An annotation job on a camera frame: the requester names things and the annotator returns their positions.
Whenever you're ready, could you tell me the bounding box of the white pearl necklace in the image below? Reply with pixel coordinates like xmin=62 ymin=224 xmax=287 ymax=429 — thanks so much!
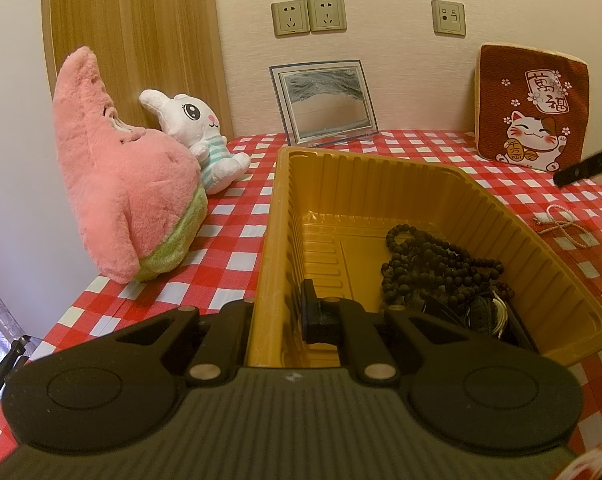
xmin=533 ymin=202 xmax=590 ymax=250

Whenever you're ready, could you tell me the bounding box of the yellow plastic tray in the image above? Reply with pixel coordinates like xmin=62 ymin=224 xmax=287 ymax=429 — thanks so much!
xmin=248 ymin=146 xmax=602 ymax=367

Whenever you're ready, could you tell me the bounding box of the black bead necklace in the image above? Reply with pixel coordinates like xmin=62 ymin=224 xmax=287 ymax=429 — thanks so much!
xmin=379 ymin=223 xmax=516 ymax=311

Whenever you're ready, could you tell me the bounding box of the red white checkered tablecloth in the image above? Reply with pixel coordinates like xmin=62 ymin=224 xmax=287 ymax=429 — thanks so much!
xmin=0 ymin=129 xmax=602 ymax=474

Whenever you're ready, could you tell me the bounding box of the brown lucky cat cushion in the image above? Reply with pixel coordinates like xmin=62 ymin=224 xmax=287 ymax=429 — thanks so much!
xmin=474 ymin=44 xmax=590 ymax=174

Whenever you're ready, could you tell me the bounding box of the pink starfish plush toy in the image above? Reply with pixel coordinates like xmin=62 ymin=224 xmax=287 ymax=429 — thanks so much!
xmin=53 ymin=47 xmax=208 ymax=284

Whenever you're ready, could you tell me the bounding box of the framed sand picture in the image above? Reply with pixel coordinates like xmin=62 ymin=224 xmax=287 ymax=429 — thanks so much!
xmin=269 ymin=60 xmax=378 ymax=148

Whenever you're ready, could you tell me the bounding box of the white bunny plush toy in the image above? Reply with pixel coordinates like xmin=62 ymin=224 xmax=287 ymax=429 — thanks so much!
xmin=140 ymin=89 xmax=251 ymax=195

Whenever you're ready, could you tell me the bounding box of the wooden door panel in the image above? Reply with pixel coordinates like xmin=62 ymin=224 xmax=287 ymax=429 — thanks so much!
xmin=42 ymin=0 xmax=234 ymax=139

